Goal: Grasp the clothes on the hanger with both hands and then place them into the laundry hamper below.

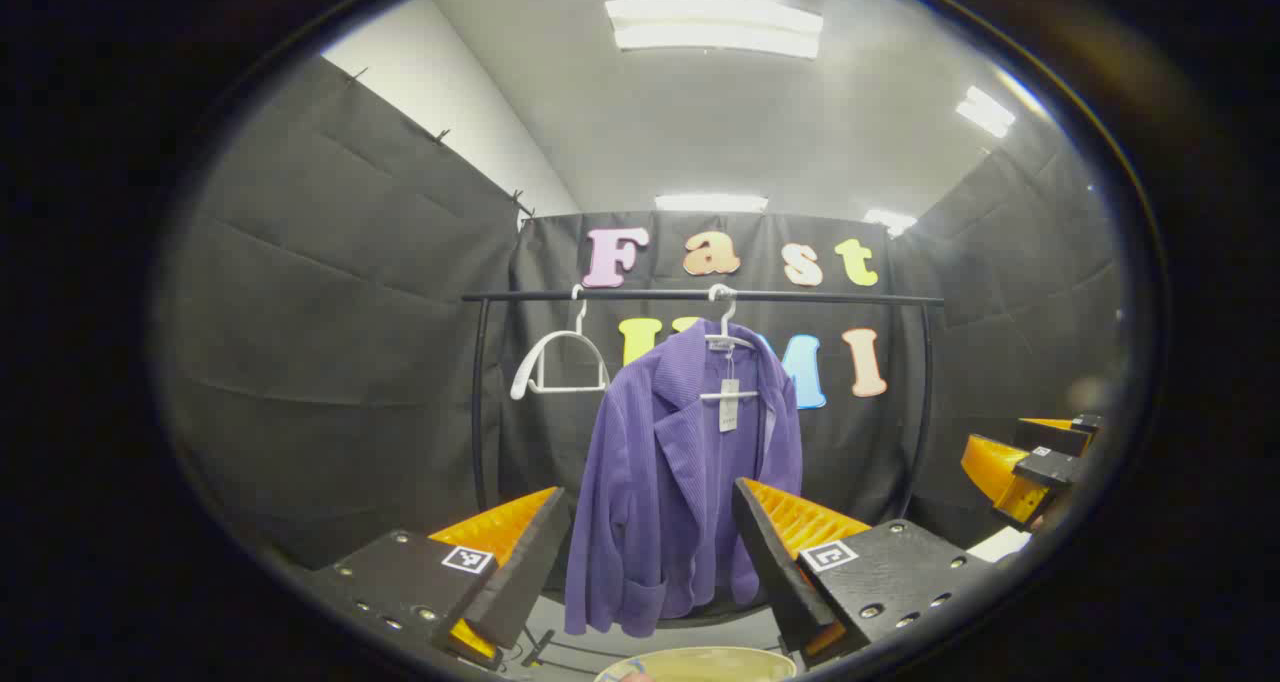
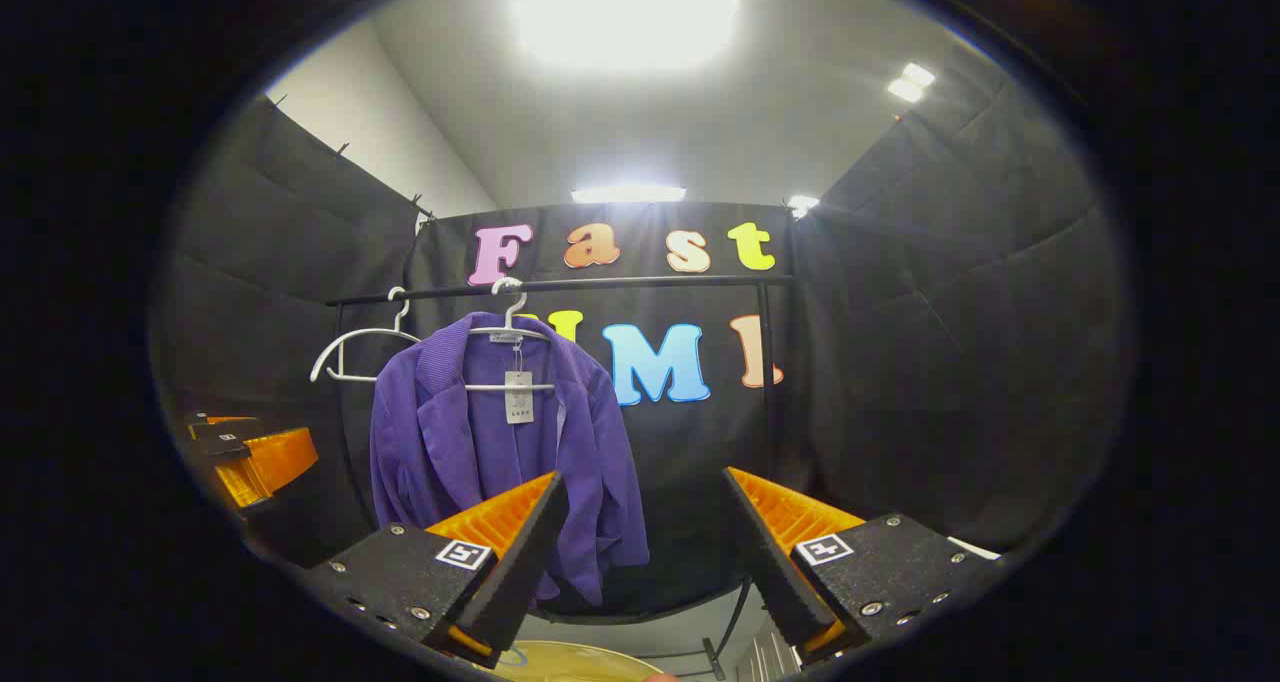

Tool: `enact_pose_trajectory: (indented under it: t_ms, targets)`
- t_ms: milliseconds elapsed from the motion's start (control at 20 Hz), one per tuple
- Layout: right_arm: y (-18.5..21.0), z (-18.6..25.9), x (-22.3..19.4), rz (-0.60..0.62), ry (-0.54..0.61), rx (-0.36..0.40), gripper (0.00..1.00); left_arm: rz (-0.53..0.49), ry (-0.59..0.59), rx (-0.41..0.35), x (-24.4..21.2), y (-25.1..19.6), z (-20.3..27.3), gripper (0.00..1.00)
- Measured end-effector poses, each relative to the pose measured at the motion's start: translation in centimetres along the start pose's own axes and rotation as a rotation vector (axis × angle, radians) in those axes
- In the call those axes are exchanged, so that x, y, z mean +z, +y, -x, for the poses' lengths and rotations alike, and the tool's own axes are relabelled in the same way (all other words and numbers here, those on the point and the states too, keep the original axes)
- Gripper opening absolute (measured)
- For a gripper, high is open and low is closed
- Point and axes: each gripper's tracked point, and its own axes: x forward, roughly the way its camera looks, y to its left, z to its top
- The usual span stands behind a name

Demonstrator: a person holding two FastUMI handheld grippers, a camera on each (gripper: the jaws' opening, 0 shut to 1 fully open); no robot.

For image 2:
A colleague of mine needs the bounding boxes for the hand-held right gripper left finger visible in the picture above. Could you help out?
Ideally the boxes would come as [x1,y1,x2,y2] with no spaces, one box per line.
[298,470,568,668]

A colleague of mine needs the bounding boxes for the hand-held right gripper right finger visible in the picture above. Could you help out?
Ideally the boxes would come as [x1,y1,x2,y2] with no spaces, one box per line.
[722,466,1004,668]

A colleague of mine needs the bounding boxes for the purple ribbed jacket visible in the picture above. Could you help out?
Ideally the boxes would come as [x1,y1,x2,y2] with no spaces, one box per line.
[370,312,651,608]

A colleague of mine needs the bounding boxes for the white clothes hanger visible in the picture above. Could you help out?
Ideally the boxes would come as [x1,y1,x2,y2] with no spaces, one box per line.
[465,277,557,394]
[310,286,426,384]

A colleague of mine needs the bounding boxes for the black clothes rack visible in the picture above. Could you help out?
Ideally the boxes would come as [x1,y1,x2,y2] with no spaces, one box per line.
[325,274,798,681]

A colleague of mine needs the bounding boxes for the pale yellow round object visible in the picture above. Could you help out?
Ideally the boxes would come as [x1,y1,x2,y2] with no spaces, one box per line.
[478,640,673,682]

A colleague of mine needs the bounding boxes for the white paper price tag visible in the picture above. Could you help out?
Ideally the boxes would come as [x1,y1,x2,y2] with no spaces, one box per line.
[503,370,536,425]

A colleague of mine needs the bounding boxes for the black backdrop cloth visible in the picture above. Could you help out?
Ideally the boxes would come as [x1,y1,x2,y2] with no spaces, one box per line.
[150,92,1136,625]

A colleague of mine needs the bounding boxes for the long ceiling light strip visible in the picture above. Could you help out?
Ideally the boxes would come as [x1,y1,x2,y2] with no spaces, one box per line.
[570,184,688,206]

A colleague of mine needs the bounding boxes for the twin ceiling light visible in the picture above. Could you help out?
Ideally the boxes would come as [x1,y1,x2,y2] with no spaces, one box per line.
[885,61,937,104]

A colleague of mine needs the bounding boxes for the large ceiling light panel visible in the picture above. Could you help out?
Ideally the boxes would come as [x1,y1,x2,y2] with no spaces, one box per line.
[508,0,743,73]

